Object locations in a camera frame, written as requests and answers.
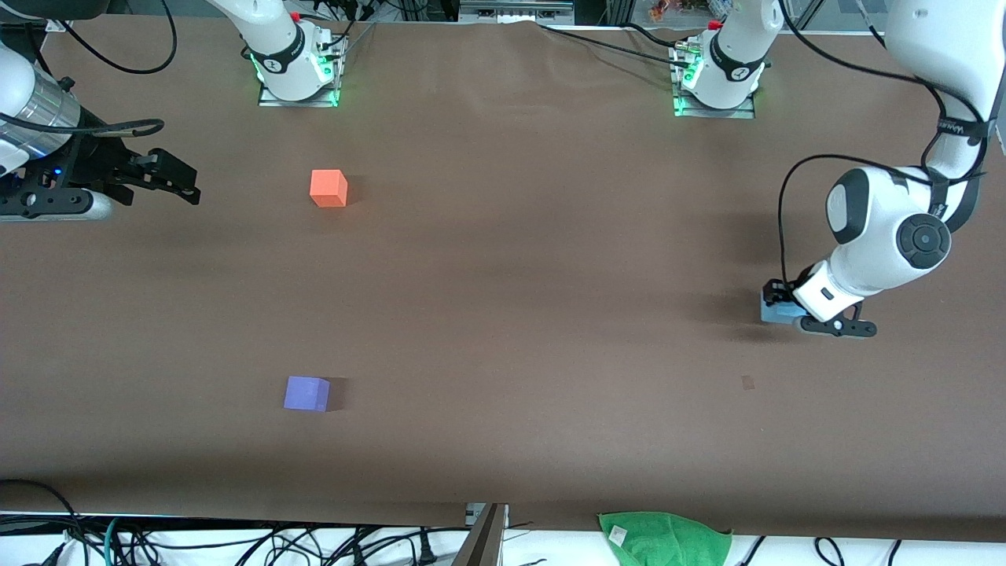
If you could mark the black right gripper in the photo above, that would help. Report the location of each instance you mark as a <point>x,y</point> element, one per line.
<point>93,163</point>

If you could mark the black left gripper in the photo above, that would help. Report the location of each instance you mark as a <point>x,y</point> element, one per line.
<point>776,292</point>

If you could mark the blue foam block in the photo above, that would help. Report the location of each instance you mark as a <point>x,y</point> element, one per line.
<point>778,313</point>

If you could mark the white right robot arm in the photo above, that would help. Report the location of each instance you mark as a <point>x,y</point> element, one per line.
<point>275,47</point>

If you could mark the orange foam block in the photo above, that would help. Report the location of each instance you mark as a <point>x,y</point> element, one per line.
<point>328,189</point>

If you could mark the purple foam block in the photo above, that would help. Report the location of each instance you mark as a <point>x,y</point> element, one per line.
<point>305,393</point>

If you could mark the brown table cover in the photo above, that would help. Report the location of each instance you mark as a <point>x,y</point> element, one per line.
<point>503,314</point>

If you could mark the green cloth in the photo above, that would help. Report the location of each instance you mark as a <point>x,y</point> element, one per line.
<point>668,541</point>

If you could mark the grey power strip box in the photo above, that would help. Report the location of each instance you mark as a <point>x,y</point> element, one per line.
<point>515,11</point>

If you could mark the black power plug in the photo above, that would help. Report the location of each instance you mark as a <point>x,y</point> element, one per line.
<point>428,554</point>

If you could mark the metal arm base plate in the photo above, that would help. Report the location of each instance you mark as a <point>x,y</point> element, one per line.
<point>271,97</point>
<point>707,112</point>

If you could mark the metal profile post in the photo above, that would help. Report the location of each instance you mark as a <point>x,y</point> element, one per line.
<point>483,542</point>

